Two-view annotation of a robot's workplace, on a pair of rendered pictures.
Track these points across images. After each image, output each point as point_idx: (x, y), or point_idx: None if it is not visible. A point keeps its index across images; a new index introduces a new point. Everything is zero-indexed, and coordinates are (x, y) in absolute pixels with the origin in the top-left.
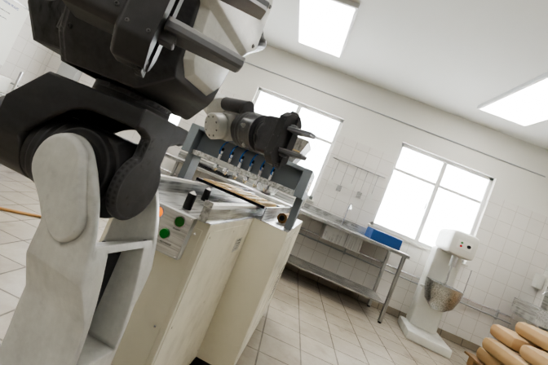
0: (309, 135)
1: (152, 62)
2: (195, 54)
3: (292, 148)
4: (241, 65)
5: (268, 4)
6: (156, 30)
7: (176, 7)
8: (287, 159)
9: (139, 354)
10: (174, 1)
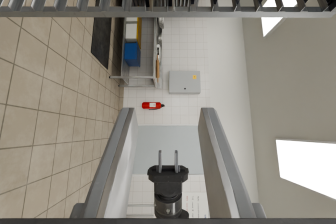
0: (198, 128)
1: (151, 172)
2: (158, 164)
3: (133, 220)
4: (159, 150)
5: (176, 150)
6: (157, 165)
7: (166, 172)
8: (39, 221)
9: None
10: (165, 167)
